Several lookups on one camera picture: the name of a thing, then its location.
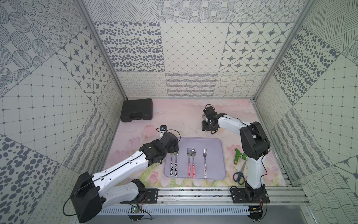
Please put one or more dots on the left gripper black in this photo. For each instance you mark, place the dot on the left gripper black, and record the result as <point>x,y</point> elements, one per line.
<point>173,150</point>

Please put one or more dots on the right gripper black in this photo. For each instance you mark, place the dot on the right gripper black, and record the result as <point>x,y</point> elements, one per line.
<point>204,127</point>

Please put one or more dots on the cow pattern handle spoon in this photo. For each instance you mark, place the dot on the cow pattern handle spoon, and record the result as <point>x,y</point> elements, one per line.
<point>176,164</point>

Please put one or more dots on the pink strawberry handle fork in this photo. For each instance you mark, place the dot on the pink strawberry handle fork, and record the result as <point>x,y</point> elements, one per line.
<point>189,163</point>

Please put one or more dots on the cow pattern handle fork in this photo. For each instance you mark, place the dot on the cow pattern handle fork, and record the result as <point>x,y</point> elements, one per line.
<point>171,165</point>

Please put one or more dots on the pink strawberry handle spoon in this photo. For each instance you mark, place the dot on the pink strawberry handle spoon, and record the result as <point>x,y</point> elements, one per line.
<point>193,154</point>

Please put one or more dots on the white hello kitty fork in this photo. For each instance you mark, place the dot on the white hello kitty fork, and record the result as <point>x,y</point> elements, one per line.
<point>205,163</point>

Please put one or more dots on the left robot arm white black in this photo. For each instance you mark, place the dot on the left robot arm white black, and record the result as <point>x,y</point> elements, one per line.
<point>93,192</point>

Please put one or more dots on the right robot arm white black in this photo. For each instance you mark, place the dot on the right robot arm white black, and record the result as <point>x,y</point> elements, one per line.
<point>254,143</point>

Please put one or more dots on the lavender plastic tray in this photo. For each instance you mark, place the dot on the lavender plastic tray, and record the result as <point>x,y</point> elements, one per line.
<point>215,158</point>

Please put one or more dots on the black plastic tool case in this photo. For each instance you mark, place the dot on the black plastic tool case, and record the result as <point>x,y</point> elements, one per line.
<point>138,109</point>

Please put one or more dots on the green circuit board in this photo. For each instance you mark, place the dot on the green circuit board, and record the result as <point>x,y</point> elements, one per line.
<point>135,210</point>

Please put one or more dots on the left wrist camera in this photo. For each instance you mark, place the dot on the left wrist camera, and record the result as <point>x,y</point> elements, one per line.
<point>163,128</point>

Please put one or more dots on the green hose nozzle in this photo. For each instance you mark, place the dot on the green hose nozzle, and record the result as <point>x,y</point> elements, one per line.
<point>239,155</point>

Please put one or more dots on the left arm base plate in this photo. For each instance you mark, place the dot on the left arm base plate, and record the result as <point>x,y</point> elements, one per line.
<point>147,196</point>

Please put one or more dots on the blue handled scissors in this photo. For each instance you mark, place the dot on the blue handled scissors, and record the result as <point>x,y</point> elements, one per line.
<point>239,177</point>

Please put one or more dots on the white vented cable duct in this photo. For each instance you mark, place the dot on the white vented cable duct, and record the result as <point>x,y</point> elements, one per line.
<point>178,210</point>

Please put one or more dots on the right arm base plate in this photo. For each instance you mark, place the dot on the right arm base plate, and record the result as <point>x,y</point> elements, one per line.
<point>240,196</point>

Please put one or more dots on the aluminium mounting rail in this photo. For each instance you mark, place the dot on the aluminium mounting rail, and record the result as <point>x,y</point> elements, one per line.
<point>210,196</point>

